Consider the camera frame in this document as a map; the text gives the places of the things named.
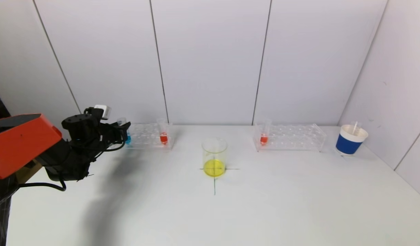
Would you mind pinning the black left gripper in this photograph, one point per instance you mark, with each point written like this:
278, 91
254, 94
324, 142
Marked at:
121, 133

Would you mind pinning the test tube with blue pigment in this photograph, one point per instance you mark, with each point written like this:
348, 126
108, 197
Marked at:
128, 139

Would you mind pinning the test tube with yellow pigment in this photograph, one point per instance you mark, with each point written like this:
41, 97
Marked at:
355, 127

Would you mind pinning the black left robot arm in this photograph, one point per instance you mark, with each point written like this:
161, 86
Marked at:
22, 143

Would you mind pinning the clear acrylic test tube rack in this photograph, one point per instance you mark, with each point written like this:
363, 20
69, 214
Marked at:
292, 138
148, 140

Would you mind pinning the test tube with red pigment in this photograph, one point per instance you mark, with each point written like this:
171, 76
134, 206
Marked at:
263, 139
163, 138

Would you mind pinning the clear glass beaker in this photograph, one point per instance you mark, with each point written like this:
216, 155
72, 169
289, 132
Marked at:
214, 167

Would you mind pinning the blue white paper cup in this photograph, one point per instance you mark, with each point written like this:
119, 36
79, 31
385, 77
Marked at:
348, 143

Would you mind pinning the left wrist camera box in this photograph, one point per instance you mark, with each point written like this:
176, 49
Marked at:
104, 111

